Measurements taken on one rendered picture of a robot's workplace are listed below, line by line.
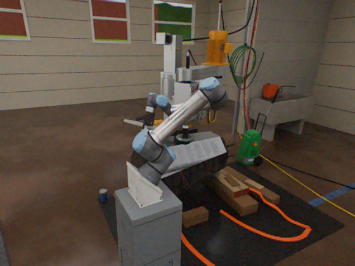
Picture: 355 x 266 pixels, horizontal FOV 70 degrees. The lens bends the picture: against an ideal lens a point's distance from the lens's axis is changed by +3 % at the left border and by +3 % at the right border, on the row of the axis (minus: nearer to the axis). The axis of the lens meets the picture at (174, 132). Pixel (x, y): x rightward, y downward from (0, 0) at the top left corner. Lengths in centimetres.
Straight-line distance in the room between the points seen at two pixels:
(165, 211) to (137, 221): 21
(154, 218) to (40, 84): 721
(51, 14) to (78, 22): 72
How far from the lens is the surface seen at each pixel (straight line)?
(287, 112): 573
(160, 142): 171
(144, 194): 181
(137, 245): 192
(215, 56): 330
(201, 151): 303
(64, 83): 864
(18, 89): 862
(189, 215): 294
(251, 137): 429
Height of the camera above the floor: 196
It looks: 20 degrees down
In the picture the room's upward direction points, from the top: 1 degrees clockwise
